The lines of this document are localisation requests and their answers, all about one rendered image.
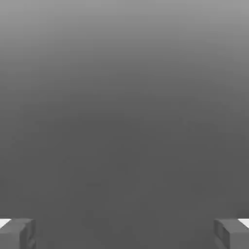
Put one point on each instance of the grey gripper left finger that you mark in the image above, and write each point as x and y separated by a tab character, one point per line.
15	233

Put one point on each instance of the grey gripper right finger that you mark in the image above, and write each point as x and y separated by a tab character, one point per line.
233	233

